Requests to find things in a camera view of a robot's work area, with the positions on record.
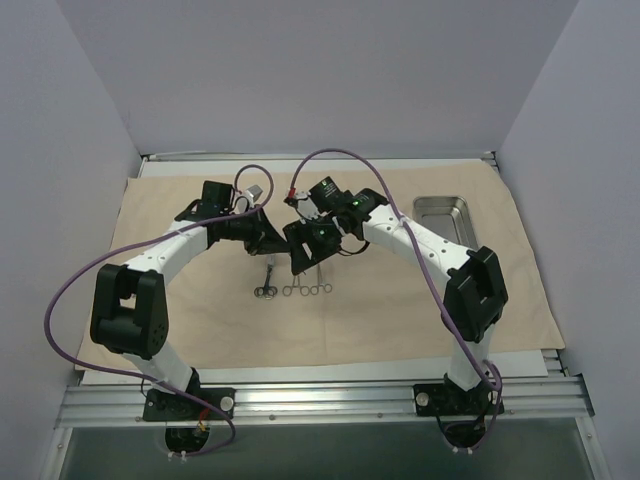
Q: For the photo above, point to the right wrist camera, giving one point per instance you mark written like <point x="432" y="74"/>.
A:
<point x="303" y="205"/>

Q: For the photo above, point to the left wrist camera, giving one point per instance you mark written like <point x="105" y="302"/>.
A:
<point x="248" y="198"/>

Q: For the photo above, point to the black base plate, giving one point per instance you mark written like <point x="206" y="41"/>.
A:
<point x="162" y="406"/>
<point x="448" y="400"/>

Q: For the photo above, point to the aluminium front rail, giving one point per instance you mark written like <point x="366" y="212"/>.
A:
<point x="104" y="405"/>

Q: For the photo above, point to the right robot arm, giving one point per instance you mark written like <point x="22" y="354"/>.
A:
<point x="468" y="285"/>

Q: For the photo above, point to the steel clamp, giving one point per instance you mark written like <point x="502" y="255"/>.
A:
<point x="321" y="285"/>

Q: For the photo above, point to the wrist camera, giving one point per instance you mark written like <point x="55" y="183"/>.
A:
<point x="303" y="205"/>
<point x="248" y="198"/>

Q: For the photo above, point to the steel instrument tray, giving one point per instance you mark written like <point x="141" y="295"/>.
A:
<point x="447" y="216"/>

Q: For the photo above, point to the steel surgical forceps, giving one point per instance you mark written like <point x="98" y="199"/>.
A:
<point x="296" y="286"/>

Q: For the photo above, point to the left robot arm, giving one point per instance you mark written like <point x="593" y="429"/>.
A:
<point x="130" y="315"/>

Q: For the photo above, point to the steel surgical scissors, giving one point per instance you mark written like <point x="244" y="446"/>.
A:
<point x="267" y="290"/>

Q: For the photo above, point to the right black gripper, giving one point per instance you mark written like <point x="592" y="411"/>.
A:
<point x="310" y="242"/>

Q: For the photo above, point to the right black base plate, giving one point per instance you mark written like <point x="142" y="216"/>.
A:
<point x="448" y="400"/>

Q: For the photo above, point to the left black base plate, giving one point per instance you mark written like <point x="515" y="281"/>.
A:
<point x="162" y="406"/>

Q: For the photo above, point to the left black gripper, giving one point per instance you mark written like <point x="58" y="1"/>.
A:
<point x="258" y="234"/>

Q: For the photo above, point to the beige cloth wrap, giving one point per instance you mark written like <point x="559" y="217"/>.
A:
<point x="380" y="308"/>

